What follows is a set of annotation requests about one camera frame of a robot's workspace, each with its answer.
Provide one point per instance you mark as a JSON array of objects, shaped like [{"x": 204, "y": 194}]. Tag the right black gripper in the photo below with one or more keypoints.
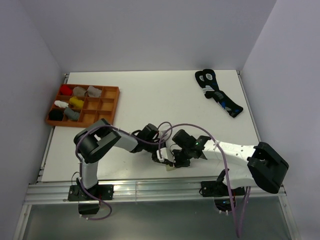
[{"x": 178, "y": 164}]

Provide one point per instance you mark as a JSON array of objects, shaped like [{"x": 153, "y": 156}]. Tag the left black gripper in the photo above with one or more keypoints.
[{"x": 155, "y": 156}]

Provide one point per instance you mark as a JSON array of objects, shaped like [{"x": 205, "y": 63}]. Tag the cream ankle sock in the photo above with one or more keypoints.
[{"x": 169, "y": 167}]

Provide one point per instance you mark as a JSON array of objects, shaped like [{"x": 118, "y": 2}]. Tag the mauve sock with red stripe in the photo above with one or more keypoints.
[{"x": 94, "y": 92}]

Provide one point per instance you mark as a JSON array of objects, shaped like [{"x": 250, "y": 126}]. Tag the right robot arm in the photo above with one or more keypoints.
[{"x": 243, "y": 165}]

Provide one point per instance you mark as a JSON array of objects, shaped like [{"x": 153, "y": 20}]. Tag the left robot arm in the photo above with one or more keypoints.
[{"x": 93, "y": 143}]

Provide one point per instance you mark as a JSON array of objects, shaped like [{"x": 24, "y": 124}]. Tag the black patterned sock front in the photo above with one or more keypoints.
[{"x": 212, "y": 91}]

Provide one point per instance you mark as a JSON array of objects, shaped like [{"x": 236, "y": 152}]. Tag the black patterned sock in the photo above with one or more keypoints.
[
  {"x": 200, "y": 79},
  {"x": 212, "y": 91}
]

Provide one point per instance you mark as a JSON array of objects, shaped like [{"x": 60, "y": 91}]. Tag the black patterned sock back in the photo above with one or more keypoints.
[{"x": 200, "y": 79}]

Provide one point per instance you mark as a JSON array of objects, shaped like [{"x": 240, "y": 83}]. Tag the grey rolled sock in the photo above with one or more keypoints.
[{"x": 71, "y": 114}]

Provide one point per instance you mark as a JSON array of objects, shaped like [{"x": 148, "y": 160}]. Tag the orange compartment tray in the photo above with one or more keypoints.
[{"x": 93, "y": 109}]

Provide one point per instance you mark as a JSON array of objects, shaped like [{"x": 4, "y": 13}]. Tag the yellow rolled sock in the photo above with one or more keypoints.
[{"x": 76, "y": 102}]

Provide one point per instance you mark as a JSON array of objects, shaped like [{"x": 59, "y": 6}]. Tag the taupe rolled sock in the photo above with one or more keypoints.
[{"x": 79, "y": 92}]

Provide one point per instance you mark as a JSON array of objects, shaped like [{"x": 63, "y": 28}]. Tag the black rolled sock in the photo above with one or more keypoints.
[{"x": 55, "y": 115}]

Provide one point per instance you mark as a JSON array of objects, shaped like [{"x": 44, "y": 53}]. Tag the red rolled sock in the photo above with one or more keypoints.
[{"x": 65, "y": 90}]

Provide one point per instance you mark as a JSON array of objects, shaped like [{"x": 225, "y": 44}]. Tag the white rolled sock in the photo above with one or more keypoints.
[{"x": 61, "y": 104}]

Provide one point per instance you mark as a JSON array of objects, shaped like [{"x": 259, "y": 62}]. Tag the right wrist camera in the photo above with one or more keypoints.
[{"x": 164, "y": 156}]

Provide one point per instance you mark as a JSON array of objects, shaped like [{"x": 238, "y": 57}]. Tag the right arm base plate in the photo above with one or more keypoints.
[{"x": 218, "y": 189}]

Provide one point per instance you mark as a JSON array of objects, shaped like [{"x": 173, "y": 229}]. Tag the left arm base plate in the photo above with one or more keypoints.
[{"x": 100, "y": 191}]

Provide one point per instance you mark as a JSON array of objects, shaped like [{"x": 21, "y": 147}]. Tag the aluminium front rail frame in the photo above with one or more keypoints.
[{"x": 147, "y": 190}]

